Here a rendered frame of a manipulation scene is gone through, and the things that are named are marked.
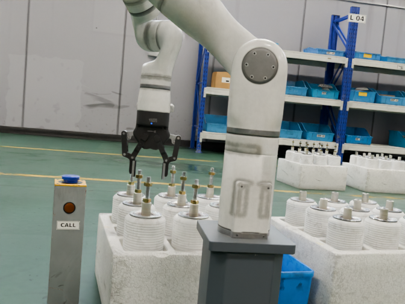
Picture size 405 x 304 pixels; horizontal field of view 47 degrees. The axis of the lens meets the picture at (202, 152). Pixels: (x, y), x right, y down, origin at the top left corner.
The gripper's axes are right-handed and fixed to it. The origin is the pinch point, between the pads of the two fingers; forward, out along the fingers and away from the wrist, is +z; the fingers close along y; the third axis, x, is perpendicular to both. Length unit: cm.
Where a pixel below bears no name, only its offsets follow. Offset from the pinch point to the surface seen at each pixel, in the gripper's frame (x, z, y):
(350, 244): 9, 16, 53
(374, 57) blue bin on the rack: 481, -102, 242
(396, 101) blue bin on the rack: 485, -50, 278
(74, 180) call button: -1.7, 3.0, -16.5
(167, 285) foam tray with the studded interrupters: -6.1, 24.4, 6.7
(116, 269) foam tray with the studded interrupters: -9.1, 20.4, -4.8
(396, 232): 13, 13, 67
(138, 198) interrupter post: 10.5, 8.3, -2.6
